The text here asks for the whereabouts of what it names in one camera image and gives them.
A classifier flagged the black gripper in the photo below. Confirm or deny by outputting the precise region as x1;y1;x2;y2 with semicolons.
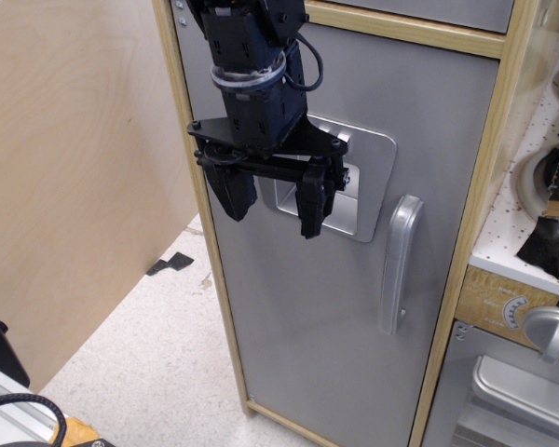
188;44;348;239

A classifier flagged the silver oven knob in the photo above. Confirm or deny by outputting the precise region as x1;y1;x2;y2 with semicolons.
522;306;559;365

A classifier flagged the black tape on floor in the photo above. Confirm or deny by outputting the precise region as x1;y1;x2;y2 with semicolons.
146;252;194;277

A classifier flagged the silver oven door handle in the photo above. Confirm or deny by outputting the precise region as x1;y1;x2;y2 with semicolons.
471;356;559;433

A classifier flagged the grey toy fridge door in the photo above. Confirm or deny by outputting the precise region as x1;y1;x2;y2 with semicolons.
171;0;501;447

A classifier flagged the grey freezer door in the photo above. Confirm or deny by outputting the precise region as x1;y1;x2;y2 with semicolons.
323;0;514;34

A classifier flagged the aluminium extrusion rail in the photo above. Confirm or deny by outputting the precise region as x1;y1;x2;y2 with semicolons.
0;372;57;445

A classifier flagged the wooden toy kitchen frame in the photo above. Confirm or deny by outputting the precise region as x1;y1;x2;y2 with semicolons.
151;0;559;447

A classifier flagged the grey toy oven door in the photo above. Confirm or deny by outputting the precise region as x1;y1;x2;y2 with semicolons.
422;321;559;446

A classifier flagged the black box at left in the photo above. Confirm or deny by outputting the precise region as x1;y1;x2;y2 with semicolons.
0;320;31;387

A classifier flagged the black braided cable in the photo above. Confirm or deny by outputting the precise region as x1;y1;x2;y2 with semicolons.
0;393;68;447

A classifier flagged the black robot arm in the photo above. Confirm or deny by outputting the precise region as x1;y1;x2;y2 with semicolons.
187;1;348;238

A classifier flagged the white toy sink counter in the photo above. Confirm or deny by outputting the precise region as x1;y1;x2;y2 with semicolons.
470;57;559;295

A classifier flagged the plywood board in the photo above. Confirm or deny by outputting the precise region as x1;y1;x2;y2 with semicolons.
0;1;197;391

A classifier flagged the silver ice dispenser panel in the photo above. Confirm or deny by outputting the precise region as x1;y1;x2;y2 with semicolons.
255;114;398;243

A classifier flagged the orange tape patch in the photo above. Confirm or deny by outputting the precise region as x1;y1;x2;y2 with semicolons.
62;417;101;447

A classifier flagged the silver fridge door handle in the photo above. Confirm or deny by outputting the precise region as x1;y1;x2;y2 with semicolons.
378;195;424;335

